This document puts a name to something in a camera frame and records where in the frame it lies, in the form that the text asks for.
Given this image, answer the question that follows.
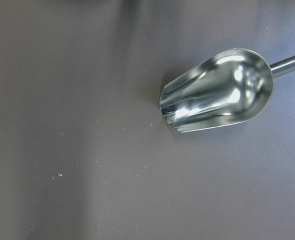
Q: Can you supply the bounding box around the metal scoop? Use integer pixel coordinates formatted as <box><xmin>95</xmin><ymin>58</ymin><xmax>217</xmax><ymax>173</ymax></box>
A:
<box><xmin>159</xmin><ymin>48</ymin><xmax>295</xmax><ymax>133</ymax></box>

